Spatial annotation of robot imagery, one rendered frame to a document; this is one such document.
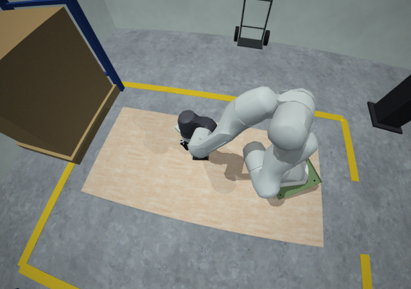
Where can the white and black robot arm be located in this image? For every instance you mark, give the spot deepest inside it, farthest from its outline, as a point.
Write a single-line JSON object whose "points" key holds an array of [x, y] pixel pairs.
{"points": [[292, 113]]}

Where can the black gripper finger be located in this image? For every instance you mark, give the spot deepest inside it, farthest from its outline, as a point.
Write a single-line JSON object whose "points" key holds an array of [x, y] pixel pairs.
{"points": [[184, 144]]}

